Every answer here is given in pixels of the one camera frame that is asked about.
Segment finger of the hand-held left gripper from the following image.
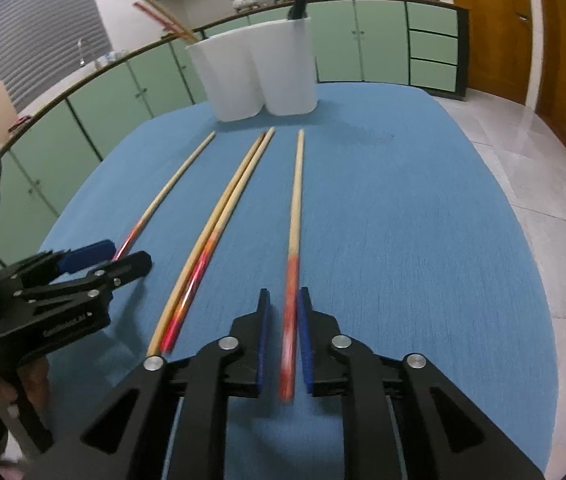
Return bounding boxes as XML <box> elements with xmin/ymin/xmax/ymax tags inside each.
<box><xmin>20</xmin><ymin>251</ymin><xmax>153</xmax><ymax>301</ymax></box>
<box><xmin>0</xmin><ymin>241</ymin><xmax>116</xmax><ymax>281</ymax></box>

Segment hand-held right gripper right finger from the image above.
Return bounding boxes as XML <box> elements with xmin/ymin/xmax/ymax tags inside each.
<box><xmin>297</xmin><ymin>286</ymin><xmax>546</xmax><ymax>480</ymax></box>

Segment wooden chopstick red end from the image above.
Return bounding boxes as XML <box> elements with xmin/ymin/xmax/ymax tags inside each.
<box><xmin>159</xmin><ymin>127</ymin><xmax>277</xmax><ymax>354</ymax></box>
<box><xmin>278</xmin><ymin>129</ymin><xmax>306</xmax><ymax>403</ymax></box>
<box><xmin>132</xmin><ymin>1</ymin><xmax>199</xmax><ymax>45</ymax></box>
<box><xmin>112</xmin><ymin>131</ymin><xmax>217</xmax><ymax>262</ymax></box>

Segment grey window blind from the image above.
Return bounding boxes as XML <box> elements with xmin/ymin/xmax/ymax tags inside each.
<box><xmin>0</xmin><ymin>0</ymin><xmax>114</xmax><ymax>126</ymax></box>

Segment white two-compartment utensil holder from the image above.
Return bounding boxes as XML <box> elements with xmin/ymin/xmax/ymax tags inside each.
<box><xmin>184</xmin><ymin>16</ymin><xmax>320</xmax><ymax>122</ymax></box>

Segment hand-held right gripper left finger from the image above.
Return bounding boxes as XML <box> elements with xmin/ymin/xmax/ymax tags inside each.
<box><xmin>23</xmin><ymin>287</ymin><xmax>271</xmax><ymax>480</ymax></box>

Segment wooden door with handle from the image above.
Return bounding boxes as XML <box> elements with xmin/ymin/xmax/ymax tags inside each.
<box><xmin>447</xmin><ymin>0</ymin><xmax>534</xmax><ymax>106</ymax></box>

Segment blue table mat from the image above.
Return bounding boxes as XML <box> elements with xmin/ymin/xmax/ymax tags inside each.
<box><xmin>38</xmin><ymin>82</ymin><xmax>561</xmax><ymax>480</ymax></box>

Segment clear plastic bottles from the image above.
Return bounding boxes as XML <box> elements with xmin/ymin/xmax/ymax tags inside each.
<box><xmin>94</xmin><ymin>49</ymin><xmax>128</xmax><ymax>68</ymax></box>

